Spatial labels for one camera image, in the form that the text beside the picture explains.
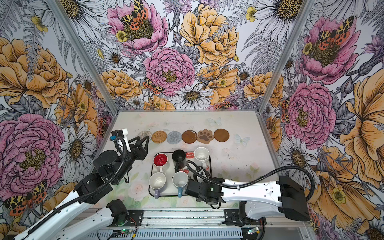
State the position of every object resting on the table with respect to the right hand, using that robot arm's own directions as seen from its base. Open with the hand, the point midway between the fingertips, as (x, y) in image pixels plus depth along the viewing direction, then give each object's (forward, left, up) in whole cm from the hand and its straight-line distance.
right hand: (203, 195), depth 76 cm
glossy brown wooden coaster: (+40, +7, -5) cm, 41 cm away
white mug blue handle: (+10, +13, -3) cm, 16 cm away
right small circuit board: (-14, -23, -7) cm, 28 cm away
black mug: (+22, +13, -3) cm, 26 cm away
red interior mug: (+21, +25, -2) cm, 33 cm away
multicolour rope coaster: (+44, +40, -5) cm, 59 cm away
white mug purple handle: (+9, +25, -3) cm, 27 cm away
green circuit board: (-14, +40, -7) cm, 43 cm away
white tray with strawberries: (+14, +19, -6) cm, 25 cm away
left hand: (+16, +26, +25) cm, 39 cm away
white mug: (+25, 0, -3) cm, 25 cm away
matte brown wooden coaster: (+42, -15, -7) cm, 45 cm away
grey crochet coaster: (+40, +18, -5) cm, 44 cm away
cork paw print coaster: (+40, -3, -5) cm, 41 cm away
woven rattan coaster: (+40, +29, -4) cm, 50 cm away
